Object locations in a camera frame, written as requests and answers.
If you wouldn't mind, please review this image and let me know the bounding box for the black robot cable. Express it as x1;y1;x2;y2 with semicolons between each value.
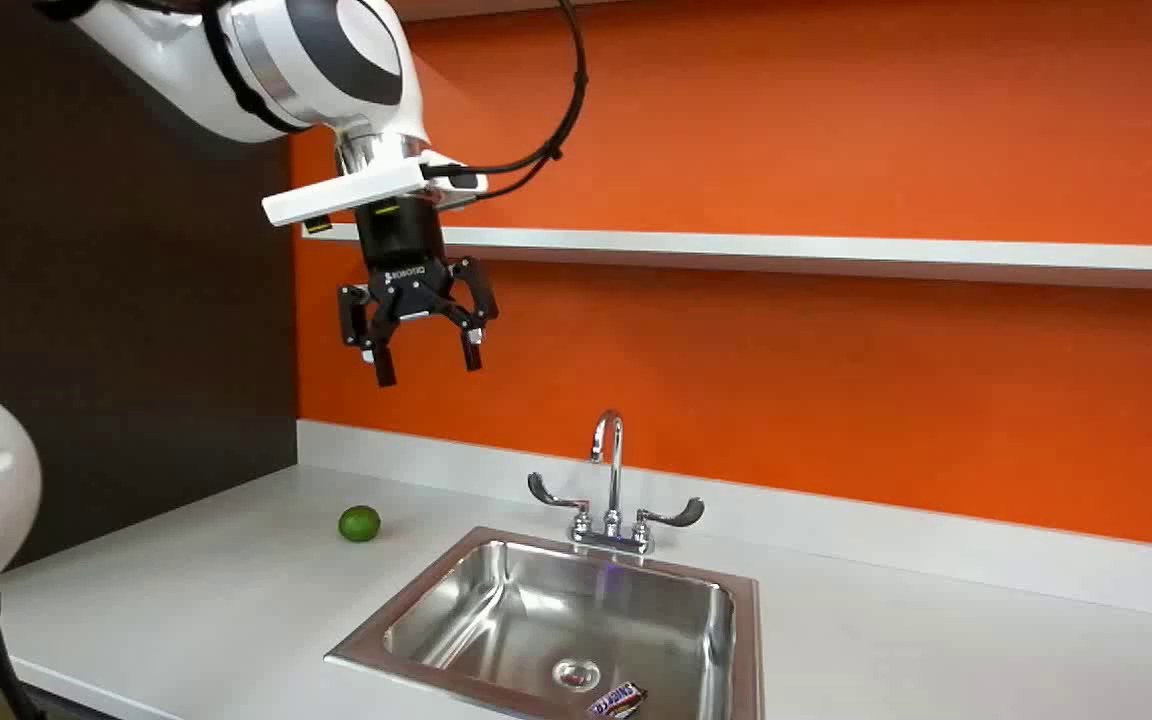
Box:
432;0;591;208

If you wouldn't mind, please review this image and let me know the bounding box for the chrome faucet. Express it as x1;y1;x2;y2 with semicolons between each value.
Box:
527;408;707;556

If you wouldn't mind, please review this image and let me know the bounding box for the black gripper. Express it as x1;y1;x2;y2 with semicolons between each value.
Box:
341;196;500;386

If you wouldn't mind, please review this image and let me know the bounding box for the green lime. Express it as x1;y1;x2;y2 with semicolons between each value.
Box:
338;503;385;545

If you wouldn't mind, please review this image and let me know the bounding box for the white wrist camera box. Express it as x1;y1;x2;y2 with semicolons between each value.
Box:
260;150;487;227

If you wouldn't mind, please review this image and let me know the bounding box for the white wall shelf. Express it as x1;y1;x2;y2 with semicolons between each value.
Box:
296;218;1152;295

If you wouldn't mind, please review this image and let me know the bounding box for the stainless steel sink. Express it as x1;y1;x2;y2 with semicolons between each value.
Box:
333;528;764;720

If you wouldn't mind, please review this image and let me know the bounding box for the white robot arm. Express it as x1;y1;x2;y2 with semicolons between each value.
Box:
31;0;497;382

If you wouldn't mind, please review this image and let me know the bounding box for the brown snack packet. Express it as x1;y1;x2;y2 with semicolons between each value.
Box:
590;680;647;720

